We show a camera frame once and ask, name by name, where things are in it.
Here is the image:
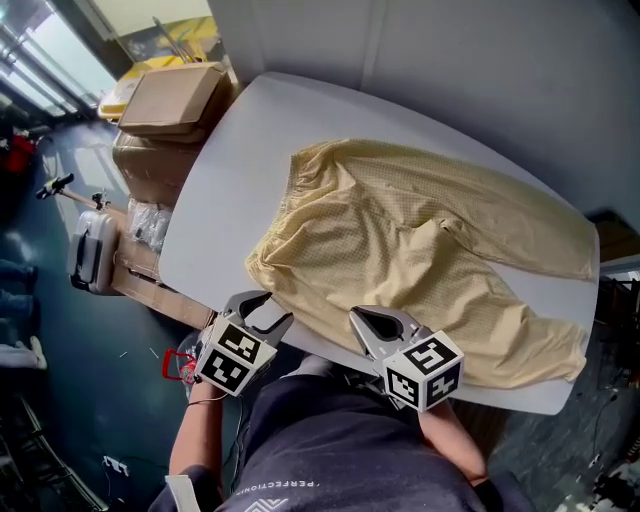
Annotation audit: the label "large taped cardboard box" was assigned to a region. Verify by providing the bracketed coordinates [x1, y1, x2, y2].
[112, 130, 209, 204]

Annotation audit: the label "small brown cardboard box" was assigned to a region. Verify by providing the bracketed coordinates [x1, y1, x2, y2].
[118, 61, 229, 136]

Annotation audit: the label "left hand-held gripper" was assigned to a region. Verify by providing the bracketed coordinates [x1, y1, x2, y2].
[193, 290, 295, 398]

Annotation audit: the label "yellow cloth trousers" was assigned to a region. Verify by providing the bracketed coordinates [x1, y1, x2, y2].
[244, 138, 600, 390]

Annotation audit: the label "silver hard-shell suitcase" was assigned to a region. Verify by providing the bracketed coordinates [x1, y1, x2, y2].
[66, 209, 120, 296]

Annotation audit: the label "open brown cardboard box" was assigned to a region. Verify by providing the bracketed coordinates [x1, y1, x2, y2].
[594, 212, 640, 264]

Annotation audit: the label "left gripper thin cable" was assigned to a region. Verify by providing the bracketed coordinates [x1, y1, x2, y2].
[187, 389, 254, 501]

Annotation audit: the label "cluttered equipment workbench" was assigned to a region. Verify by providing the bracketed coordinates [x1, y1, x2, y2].
[597, 273, 640, 351]

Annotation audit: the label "white electronics pile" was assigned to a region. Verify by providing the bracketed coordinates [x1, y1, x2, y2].
[589, 449, 640, 512]

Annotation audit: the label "clear water bottle red handle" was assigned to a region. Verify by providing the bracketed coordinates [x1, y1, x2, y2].
[161, 330, 211, 386]

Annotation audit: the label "clear plastic wrapped packages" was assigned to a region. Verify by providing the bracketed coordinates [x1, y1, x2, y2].
[127, 198, 174, 253]

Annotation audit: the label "person's right forearm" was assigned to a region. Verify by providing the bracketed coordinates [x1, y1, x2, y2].
[418, 399, 490, 485]

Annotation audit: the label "flat brown cardboard sheet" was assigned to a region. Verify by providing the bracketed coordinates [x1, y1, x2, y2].
[109, 238, 217, 331]

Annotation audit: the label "white arm strap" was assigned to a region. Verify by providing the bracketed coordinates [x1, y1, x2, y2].
[164, 474, 196, 512]

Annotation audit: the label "white power strip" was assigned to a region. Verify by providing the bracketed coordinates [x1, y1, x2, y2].
[102, 453, 131, 476]

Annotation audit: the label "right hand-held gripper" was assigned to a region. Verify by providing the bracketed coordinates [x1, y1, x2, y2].
[348, 305, 465, 414]

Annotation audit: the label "person's dark navy shirt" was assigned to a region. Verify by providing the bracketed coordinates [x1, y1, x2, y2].
[149, 354, 541, 512]

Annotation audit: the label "wooden pole black grip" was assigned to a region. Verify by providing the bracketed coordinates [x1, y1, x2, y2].
[35, 172, 129, 216]

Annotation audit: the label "person's left forearm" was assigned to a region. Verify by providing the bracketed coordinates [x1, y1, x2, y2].
[168, 384, 225, 489]

